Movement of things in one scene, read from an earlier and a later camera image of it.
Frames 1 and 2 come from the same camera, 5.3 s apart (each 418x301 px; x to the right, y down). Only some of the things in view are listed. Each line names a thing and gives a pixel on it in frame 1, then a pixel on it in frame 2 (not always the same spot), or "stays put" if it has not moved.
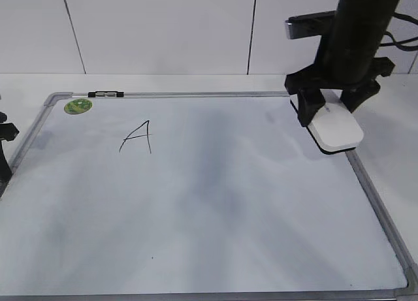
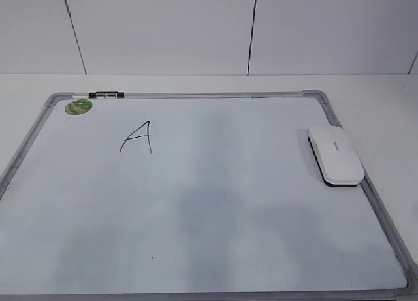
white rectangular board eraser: [334, 128] to [336, 156]
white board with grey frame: [191, 196] stays put
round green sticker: [78, 106] stays put
